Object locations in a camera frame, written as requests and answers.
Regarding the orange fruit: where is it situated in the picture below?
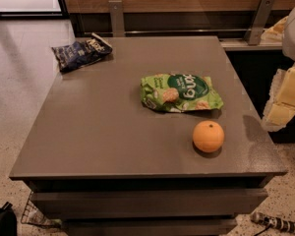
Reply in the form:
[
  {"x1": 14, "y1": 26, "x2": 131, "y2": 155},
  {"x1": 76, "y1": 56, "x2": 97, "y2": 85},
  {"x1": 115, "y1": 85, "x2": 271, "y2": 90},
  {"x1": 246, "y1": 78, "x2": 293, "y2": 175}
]
[{"x1": 193, "y1": 121, "x2": 224, "y2": 152}]

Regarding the left grey metal bracket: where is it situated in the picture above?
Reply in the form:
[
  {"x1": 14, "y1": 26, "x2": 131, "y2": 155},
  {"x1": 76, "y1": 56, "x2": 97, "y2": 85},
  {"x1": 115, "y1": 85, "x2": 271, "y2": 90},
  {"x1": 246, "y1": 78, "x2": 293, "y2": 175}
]
[{"x1": 108, "y1": 0, "x2": 125, "y2": 37}]

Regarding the black bag on floor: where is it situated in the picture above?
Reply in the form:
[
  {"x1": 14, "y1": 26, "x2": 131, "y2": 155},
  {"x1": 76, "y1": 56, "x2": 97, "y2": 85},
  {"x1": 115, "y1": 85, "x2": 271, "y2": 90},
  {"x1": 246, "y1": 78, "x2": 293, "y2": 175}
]
[{"x1": 0, "y1": 202, "x2": 17, "y2": 236}]

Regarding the wire basket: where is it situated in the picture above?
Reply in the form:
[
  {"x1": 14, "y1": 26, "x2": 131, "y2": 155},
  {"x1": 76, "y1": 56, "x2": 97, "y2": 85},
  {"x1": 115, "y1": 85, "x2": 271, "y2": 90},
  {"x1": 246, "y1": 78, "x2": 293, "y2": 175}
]
[{"x1": 21, "y1": 192, "x2": 62, "y2": 229}]

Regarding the black white striped handle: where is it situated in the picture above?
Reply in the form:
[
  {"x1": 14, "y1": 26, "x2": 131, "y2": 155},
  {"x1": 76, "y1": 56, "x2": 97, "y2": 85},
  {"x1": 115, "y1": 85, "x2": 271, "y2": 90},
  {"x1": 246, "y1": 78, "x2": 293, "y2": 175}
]
[{"x1": 250, "y1": 212, "x2": 295, "y2": 235}]

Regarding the right grey metal bracket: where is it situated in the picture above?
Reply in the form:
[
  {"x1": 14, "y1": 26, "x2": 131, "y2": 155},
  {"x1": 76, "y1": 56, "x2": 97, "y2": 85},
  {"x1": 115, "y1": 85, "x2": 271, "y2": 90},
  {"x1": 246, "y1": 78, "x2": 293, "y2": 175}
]
[{"x1": 244, "y1": 0, "x2": 275, "y2": 45}]

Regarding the grey drawer cabinet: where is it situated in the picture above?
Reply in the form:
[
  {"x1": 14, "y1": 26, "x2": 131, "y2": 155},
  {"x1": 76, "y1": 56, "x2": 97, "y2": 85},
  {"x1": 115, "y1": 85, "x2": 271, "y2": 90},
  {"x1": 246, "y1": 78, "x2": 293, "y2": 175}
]
[{"x1": 10, "y1": 36, "x2": 285, "y2": 236}]

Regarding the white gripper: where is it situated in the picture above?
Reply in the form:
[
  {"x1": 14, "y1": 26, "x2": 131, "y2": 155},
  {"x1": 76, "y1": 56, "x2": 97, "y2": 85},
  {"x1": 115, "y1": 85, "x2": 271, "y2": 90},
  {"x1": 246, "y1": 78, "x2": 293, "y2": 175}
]
[{"x1": 262, "y1": 7, "x2": 295, "y2": 132}]

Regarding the grey metal bracket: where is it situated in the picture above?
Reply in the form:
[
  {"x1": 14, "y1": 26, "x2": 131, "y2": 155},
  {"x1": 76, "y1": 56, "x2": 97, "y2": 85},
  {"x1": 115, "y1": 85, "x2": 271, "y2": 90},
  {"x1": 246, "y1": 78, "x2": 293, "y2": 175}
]
[
  {"x1": 244, "y1": 0, "x2": 275, "y2": 45},
  {"x1": 108, "y1": 0, "x2": 125, "y2": 37}
]

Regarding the green snack bag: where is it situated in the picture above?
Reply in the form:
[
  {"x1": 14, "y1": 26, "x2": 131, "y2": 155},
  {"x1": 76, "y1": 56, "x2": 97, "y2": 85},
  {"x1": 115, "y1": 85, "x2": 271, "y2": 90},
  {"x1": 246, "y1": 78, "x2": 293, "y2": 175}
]
[{"x1": 141, "y1": 74, "x2": 223, "y2": 113}]

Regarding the blue chip bag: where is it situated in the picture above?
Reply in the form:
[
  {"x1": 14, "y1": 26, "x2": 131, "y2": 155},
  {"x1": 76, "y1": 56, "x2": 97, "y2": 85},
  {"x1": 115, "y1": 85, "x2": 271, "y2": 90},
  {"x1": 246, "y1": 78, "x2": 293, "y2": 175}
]
[{"x1": 51, "y1": 32, "x2": 112, "y2": 73}]

